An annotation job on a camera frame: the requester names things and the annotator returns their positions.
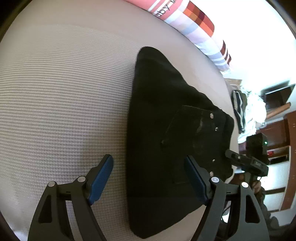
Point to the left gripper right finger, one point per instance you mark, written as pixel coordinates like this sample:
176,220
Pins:
245,222

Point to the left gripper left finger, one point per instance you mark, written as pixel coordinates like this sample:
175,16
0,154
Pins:
51,221

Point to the black pants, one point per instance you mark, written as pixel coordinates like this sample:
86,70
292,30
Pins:
169,120

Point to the person's hand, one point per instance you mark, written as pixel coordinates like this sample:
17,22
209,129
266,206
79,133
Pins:
256,186

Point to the brown wooden shelf unit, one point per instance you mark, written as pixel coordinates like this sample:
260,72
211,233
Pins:
279,128

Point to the white crumpled cloth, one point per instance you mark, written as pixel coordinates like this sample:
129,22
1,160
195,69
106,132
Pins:
255,116

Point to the dark striped garment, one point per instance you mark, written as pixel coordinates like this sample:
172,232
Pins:
239,103

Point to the pink checkered long pillow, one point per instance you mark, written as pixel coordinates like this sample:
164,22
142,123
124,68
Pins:
190,20

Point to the grey textured mattress cover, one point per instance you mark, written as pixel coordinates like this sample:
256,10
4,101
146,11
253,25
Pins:
66,81

